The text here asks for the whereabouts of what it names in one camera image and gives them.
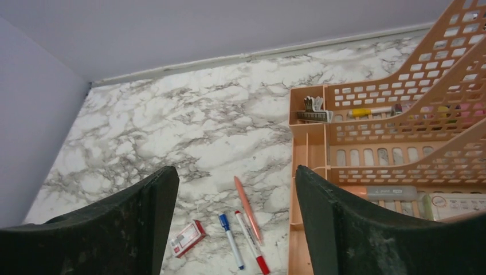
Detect red capped white marker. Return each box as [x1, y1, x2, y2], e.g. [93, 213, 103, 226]
[234, 210, 270, 275]

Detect black binder clips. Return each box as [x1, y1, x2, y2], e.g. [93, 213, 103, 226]
[297, 96, 334, 123]

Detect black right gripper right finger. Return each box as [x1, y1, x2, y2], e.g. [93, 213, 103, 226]
[295, 166, 485, 274]

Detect blue capped white marker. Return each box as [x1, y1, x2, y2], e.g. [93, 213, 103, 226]
[218, 213, 245, 270]

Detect red white staple box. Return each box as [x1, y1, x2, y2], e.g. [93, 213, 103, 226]
[169, 219, 207, 258]

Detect salmon pink pen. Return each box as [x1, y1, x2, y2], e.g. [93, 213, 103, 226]
[233, 176, 263, 245]

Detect grey eraser in organizer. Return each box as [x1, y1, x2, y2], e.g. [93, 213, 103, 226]
[366, 186, 418, 201]

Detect yellow capped marker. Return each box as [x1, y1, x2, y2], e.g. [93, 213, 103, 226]
[348, 106, 392, 117]

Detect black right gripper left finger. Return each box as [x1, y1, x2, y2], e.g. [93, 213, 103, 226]
[1, 166, 179, 274]

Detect peach plastic file organizer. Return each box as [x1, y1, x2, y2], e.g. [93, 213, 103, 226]
[288, 1, 485, 274]

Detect white labelled box in organizer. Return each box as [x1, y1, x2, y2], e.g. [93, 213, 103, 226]
[422, 192, 485, 221]

